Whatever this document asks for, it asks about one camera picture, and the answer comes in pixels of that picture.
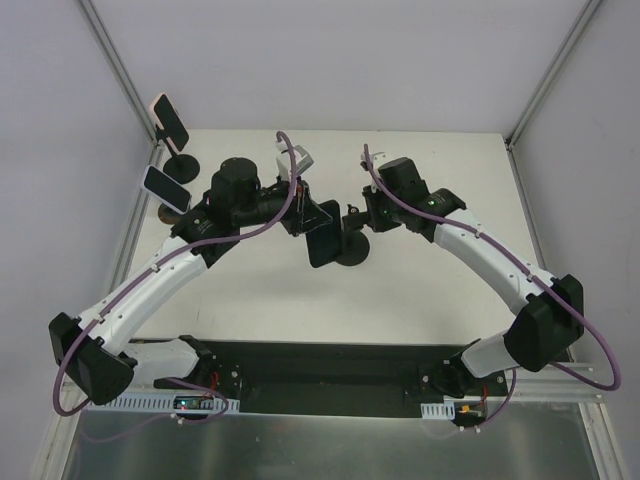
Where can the black clamp phone stand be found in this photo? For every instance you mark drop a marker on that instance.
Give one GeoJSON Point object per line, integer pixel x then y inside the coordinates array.
{"type": "Point", "coordinates": [183, 168]}

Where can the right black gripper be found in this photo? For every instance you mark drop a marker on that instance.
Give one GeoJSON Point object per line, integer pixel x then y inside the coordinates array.
{"type": "Point", "coordinates": [370, 210]}

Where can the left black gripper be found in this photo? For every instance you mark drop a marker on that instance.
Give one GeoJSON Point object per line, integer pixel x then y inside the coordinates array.
{"type": "Point", "coordinates": [301, 211]}

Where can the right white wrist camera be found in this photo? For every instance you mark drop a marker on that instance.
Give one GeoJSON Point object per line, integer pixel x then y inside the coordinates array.
{"type": "Point", "coordinates": [377, 160]}

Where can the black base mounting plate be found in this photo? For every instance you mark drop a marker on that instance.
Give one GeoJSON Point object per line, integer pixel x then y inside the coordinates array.
{"type": "Point", "coordinates": [384, 381]}

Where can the left white cable duct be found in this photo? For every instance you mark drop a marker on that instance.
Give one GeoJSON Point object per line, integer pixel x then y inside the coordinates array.
{"type": "Point", "coordinates": [170, 403]}

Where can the black round base phone stand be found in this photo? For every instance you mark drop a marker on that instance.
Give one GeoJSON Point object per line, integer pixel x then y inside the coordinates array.
{"type": "Point", "coordinates": [354, 246]}

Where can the aluminium frame post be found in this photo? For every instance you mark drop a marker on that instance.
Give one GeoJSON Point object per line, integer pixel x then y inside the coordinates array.
{"type": "Point", "coordinates": [561, 57]}
{"type": "Point", "coordinates": [109, 50]}

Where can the left aluminium frame post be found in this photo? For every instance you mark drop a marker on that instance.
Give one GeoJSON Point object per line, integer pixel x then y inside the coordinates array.
{"type": "Point", "coordinates": [109, 50]}

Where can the right aluminium frame post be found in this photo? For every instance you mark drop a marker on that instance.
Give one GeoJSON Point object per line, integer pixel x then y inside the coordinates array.
{"type": "Point", "coordinates": [561, 57]}

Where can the white cable duct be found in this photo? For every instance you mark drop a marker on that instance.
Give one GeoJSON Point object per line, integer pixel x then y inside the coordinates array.
{"type": "Point", "coordinates": [170, 403]}
{"type": "Point", "coordinates": [438, 411]}

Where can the right white cable duct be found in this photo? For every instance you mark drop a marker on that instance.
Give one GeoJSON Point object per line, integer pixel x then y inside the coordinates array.
{"type": "Point", "coordinates": [438, 411]}

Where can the wooden base wedge phone stand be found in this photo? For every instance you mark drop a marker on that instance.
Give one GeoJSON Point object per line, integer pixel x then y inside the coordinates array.
{"type": "Point", "coordinates": [168, 216]}

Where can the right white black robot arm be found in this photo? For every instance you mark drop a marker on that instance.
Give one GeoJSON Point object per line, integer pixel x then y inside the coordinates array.
{"type": "Point", "coordinates": [544, 305]}

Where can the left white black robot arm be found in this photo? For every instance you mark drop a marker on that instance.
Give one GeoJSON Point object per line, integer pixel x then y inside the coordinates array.
{"type": "Point", "coordinates": [235, 200]}

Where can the black phone dark case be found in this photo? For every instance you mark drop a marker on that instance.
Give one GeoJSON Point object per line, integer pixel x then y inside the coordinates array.
{"type": "Point", "coordinates": [324, 244]}

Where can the black phone lilac case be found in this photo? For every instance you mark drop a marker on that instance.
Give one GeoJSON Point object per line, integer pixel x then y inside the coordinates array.
{"type": "Point", "coordinates": [166, 190]}

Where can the black phone pink case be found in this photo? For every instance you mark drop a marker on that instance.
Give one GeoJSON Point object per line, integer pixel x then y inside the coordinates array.
{"type": "Point", "coordinates": [169, 122]}

